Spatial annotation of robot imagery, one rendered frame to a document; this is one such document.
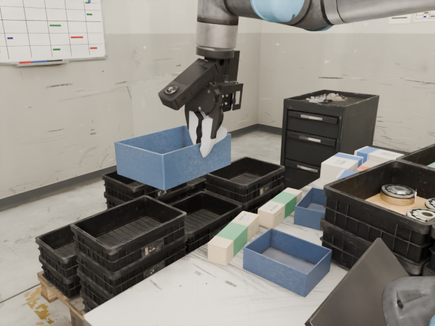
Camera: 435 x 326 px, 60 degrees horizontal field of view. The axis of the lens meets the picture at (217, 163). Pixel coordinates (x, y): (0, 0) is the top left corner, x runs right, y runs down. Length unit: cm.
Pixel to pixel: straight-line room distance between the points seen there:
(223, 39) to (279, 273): 64
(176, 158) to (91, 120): 294
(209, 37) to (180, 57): 355
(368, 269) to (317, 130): 201
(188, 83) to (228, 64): 10
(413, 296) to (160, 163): 46
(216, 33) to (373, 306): 51
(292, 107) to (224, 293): 185
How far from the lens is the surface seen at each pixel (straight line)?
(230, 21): 69
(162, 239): 162
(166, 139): 89
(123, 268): 154
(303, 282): 103
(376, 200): 133
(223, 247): 111
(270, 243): 123
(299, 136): 270
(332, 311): 59
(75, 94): 353
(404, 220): 101
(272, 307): 101
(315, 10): 70
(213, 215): 212
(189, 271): 112
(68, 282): 196
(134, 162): 76
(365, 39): 465
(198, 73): 69
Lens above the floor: 135
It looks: 19 degrees down
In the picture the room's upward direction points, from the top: straight up
